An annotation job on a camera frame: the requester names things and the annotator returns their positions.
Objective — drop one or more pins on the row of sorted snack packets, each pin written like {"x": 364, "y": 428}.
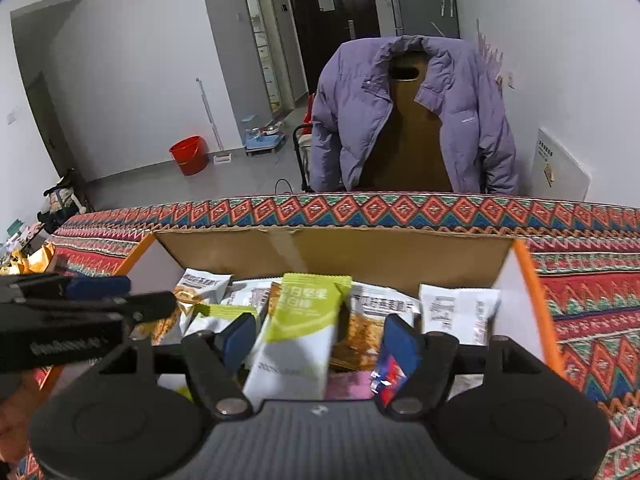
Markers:
{"x": 450, "y": 310}

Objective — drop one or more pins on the white mop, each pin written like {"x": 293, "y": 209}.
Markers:
{"x": 212, "y": 125}

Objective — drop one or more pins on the dark entrance door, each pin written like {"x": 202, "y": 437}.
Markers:
{"x": 330, "y": 50}

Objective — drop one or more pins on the black folding cart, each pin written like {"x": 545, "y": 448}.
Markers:
{"x": 302, "y": 160}

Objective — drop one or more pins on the green white snack bar packet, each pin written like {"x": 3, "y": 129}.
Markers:
{"x": 295, "y": 340}

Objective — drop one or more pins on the wooden chair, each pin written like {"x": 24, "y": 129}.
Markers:
{"x": 410, "y": 150}

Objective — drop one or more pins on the person's left hand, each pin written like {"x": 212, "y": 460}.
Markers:
{"x": 20, "y": 425}

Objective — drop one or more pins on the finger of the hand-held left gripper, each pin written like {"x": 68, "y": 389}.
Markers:
{"x": 145, "y": 307}
{"x": 95, "y": 286}

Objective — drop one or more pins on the grey refrigerator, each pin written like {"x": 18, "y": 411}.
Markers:
{"x": 425, "y": 5}

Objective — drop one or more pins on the glass interior door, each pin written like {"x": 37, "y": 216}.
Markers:
{"x": 265, "y": 35}

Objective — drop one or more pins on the white door notice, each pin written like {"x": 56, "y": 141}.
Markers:
{"x": 326, "y": 2}

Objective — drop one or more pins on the patterned red tablecloth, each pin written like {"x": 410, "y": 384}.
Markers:
{"x": 575, "y": 280}

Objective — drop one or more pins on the red cardboard box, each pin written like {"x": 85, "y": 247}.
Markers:
{"x": 390, "y": 255}

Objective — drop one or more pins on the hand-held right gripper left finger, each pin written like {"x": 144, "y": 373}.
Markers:
{"x": 240, "y": 340}

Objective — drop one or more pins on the purple puffer jacket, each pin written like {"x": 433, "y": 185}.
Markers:
{"x": 460, "y": 110}

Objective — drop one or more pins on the red plastic bucket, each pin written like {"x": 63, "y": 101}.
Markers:
{"x": 189, "y": 156}

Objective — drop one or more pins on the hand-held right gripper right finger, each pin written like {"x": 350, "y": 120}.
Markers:
{"x": 402, "y": 345}

